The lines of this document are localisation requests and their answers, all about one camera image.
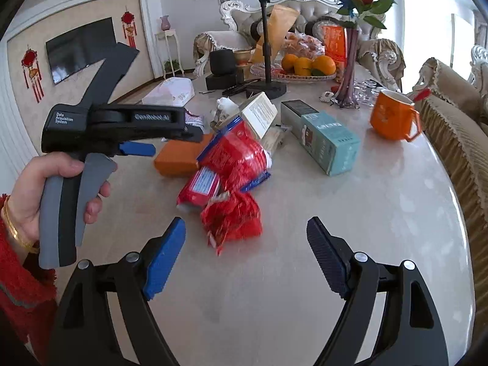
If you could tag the beige snack bar packet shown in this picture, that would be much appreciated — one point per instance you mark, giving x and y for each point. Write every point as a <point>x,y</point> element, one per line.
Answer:
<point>274,139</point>

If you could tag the wall television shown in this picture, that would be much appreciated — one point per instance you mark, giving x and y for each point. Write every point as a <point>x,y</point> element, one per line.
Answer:
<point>80,51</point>

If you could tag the tan paper bag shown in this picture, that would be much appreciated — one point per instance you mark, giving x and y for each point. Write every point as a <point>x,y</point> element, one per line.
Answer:
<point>284,19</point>

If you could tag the white crumpled wrapper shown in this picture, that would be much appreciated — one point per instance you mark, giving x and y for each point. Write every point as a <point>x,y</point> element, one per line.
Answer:
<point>225,112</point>

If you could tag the orange box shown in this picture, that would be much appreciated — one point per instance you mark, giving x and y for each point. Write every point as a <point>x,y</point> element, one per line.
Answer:
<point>175,158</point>

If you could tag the purple glass vase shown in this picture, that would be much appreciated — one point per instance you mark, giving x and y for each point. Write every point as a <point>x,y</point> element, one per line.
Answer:
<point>349,72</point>

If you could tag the glass fruit plate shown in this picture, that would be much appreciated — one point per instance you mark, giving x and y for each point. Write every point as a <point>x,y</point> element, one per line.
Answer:
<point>267,70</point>

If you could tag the ornate tufted sofa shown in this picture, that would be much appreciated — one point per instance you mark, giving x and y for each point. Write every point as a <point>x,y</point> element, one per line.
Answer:
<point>316,7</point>

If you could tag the white plant stand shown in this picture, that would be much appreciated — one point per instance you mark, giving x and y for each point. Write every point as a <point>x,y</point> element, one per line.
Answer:
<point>169,40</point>

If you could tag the gold bowl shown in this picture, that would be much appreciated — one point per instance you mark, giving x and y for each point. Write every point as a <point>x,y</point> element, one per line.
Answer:
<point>243,58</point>

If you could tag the black hair clips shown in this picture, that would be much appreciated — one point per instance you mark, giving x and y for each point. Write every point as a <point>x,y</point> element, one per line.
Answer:
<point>234,89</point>

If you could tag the black phone stand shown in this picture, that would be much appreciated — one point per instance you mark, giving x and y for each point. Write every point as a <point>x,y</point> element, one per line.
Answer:
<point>267,45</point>

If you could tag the large red snack bag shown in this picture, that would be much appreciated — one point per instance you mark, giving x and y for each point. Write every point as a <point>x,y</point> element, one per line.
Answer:
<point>236,156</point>

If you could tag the orange mug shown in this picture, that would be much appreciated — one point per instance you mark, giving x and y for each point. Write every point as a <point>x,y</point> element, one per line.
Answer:
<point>389,116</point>

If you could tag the ornate grey long sofa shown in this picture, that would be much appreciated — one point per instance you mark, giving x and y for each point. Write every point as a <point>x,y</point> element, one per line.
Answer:
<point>479,63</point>

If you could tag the person's left hand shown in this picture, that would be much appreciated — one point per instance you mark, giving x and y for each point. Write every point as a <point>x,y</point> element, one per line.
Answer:
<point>30,190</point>

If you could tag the red packet blue label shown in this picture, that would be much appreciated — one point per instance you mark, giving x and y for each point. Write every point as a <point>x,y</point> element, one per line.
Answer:
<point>198,190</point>

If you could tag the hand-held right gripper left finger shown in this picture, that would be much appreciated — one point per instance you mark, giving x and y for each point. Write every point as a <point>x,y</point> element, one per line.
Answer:
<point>164,263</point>

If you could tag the red gift box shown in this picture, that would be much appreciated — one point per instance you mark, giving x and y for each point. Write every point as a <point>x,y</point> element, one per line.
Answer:
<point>333,45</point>

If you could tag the white tissue pack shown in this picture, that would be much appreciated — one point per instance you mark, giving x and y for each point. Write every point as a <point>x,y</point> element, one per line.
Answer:
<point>167,91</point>

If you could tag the small potted plant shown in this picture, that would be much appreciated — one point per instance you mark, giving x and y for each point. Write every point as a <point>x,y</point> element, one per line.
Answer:
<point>171,64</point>

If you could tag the small red white packet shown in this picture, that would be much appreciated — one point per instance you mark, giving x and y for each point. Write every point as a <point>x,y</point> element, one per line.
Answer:
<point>196,120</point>

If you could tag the flat black box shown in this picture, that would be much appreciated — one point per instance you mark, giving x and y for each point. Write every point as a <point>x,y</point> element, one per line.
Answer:
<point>223,82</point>

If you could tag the black cylindrical speaker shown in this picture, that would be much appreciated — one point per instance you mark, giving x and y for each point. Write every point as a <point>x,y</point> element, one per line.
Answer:
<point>222,62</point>

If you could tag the round dark rimmed cushion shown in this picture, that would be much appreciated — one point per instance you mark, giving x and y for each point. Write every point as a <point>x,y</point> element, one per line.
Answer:
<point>256,30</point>
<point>312,27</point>

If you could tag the red knot wall decoration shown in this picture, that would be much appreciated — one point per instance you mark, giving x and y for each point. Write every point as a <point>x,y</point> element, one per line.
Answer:
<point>31,63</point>
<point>129,21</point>

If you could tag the clear glass cups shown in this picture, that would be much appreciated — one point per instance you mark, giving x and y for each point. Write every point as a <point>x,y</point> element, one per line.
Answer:
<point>366,93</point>

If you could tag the ornate white coffee table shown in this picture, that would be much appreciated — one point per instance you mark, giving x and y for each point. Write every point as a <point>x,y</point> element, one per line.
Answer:
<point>247,312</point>

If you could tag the orange fruit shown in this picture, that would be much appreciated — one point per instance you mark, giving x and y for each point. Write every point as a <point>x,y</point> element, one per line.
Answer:
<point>324,64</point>
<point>303,66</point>
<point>289,63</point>

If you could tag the teal carton box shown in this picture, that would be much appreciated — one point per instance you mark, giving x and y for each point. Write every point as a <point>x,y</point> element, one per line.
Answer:
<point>329,145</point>

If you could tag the beige fringed sofa cover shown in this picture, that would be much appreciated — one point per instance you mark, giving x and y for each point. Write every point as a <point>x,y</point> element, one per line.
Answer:
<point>457,133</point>

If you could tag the red crinkled wrapper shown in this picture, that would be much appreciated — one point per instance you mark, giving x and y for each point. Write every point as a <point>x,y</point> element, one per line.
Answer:
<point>232,221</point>

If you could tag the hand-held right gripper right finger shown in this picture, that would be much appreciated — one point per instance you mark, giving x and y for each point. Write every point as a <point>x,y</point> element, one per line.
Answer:
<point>328,259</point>

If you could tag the white printed box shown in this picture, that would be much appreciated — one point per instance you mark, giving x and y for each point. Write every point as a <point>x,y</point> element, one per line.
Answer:
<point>261,112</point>

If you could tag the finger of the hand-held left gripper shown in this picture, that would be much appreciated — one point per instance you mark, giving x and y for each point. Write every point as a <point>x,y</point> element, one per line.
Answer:
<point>171,134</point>
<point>137,148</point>

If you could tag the pink vase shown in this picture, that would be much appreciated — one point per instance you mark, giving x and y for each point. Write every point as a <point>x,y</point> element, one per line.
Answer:
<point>165,23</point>

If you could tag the clear bag of pastries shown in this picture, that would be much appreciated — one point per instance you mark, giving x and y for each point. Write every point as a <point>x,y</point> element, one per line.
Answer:
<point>303,44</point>

